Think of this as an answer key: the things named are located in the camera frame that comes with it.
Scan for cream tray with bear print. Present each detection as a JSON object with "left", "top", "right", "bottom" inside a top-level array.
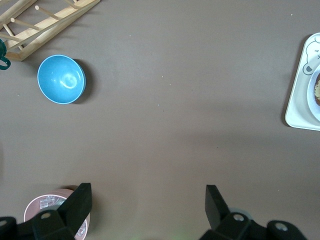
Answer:
[{"left": 284, "top": 32, "right": 320, "bottom": 131}]

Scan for round white plate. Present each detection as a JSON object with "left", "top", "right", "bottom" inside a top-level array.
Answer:
[{"left": 306, "top": 63, "right": 320, "bottom": 121}]

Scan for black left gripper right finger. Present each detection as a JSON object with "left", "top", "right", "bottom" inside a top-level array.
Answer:
[{"left": 199, "top": 184, "right": 307, "bottom": 240}]

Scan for plain brown bread slice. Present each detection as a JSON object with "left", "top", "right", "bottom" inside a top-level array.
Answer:
[{"left": 313, "top": 74, "right": 320, "bottom": 106}]

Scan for dark green cup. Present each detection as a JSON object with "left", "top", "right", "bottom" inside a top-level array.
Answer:
[{"left": 0, "top": 38, "right": 12, "bottom": 72}]

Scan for blue bowl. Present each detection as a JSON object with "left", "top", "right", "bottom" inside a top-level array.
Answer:
[{"left": 37, "top": 54, "right": 87, "bottom": 105}]

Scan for clear ice cubes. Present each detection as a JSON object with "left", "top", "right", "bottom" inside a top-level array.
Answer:
[{"left": 38, "top": 196, "right": 88, "bottom": 237}]

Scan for wooden peg rack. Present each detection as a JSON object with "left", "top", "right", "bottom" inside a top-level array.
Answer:
[{"left": 0, "top": 0, "right": 102, "bottom": 62}]

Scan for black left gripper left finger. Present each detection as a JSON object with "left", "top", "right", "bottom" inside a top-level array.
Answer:
[{"left": 0, "top": 183, "right": 93, "bottom": 240}]

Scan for pink bowl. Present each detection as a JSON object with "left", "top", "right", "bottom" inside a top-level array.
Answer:
[{"left": 23, "top": 188, "right": 91, "bottom": 240}]

